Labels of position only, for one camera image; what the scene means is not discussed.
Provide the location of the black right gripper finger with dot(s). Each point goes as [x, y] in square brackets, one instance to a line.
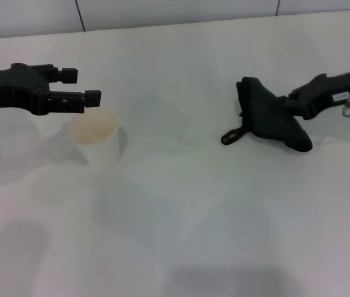
[301, 90]
[294, 105]

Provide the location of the dark blue rag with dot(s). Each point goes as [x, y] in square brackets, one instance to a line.
[264, 111]

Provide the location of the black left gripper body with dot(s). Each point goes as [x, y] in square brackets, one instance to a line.
[8, 89]

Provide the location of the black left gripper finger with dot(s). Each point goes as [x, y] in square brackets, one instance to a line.
[93, 98]
[70, 75]

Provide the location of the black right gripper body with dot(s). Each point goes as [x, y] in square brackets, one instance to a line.
[326, 92]

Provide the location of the white paper cup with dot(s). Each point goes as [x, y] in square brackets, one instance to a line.
[100, 139]

